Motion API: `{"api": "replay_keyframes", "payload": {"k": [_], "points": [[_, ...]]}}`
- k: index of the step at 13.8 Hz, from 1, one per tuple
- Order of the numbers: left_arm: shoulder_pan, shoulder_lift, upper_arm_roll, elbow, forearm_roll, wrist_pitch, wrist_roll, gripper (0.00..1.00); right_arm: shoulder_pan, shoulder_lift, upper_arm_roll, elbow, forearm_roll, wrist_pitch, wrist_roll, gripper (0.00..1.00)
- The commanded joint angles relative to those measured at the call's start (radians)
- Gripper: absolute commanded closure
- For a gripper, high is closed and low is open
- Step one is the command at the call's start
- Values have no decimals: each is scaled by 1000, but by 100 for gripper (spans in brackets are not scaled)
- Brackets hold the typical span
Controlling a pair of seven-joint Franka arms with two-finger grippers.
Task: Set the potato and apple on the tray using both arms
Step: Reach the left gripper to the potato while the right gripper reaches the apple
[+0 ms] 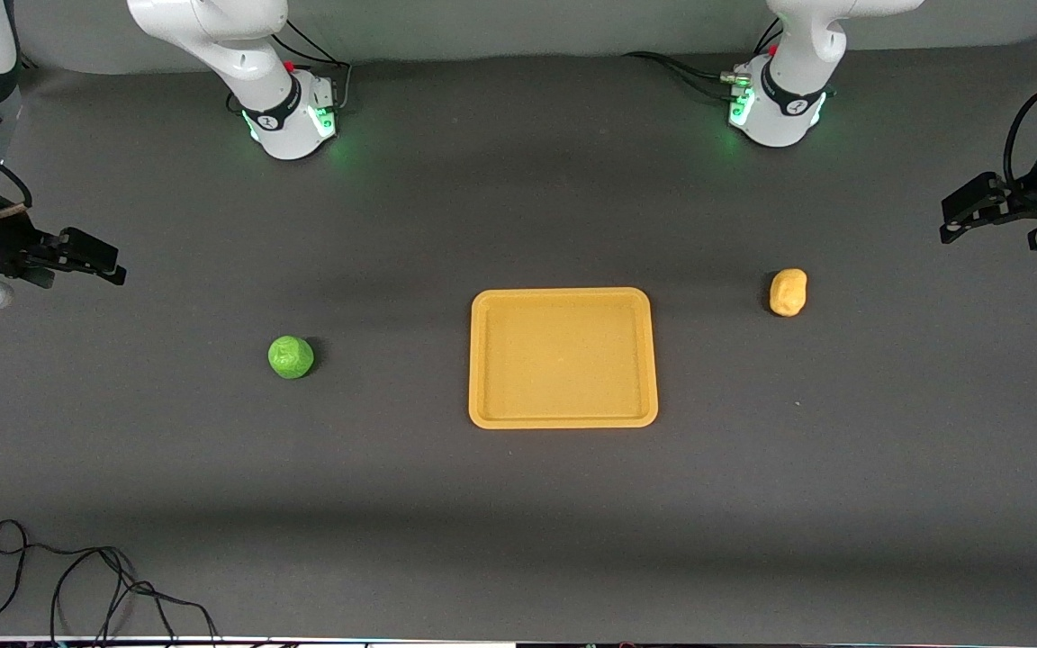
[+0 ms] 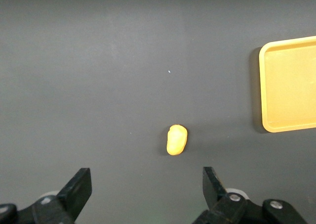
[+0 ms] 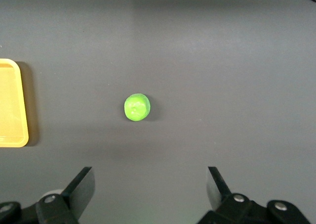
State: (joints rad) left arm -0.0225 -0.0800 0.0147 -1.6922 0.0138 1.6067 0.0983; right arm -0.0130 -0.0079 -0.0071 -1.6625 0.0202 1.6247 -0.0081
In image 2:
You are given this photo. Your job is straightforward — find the yellow plastic tray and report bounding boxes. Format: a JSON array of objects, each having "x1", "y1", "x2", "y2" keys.
[{"x1": 258, "y1": 35, "x2": 316, "y2": 133}]

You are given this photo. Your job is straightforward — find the yellow potato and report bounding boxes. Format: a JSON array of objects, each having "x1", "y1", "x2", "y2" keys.
[{"x1": 166, "y1": 124, "x2": 188, "y2": 156}]

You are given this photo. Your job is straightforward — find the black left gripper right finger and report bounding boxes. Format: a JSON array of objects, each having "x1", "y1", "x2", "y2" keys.
[{"x1": 192, "y1": 166, "x2": 307, "y2": 224}]

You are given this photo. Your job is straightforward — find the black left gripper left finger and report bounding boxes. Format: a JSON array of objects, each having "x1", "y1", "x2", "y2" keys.
[{"x1": 0, "y1": 168, "x2": 93, "y2": 224}]

